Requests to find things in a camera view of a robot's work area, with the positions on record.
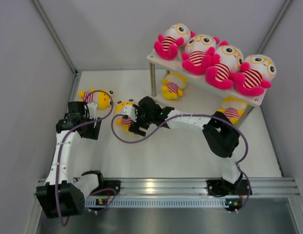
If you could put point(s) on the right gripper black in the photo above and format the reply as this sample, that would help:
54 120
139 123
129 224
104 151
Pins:
135 126

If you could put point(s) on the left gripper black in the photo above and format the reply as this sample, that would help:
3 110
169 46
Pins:
93 132

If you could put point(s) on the yellow plush sideways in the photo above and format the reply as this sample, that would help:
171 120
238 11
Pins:
101 99

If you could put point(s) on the yellow plush front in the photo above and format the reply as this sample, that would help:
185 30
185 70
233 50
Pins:
173 85

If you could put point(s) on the pink plush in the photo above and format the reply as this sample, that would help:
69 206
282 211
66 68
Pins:
226 61
176 36
198 52
257 72

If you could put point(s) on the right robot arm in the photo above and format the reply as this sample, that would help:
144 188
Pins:
220 134

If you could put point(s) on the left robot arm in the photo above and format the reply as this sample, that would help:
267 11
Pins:
63 193

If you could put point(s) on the white two-tier shelf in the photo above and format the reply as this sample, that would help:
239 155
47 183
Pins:
199 96

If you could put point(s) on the yellow plush under shelf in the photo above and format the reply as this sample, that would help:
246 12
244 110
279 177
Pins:
233 109

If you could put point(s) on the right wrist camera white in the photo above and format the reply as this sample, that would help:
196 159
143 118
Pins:
129 111

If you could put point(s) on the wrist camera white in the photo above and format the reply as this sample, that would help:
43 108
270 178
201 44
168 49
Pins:
129 111
92 109

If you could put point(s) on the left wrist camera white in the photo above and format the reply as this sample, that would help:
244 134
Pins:
92 109

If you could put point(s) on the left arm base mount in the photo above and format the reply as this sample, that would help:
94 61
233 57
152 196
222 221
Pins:
107 184

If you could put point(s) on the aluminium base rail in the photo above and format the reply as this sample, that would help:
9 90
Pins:
186 193

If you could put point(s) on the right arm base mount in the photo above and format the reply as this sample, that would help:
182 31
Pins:
220 188

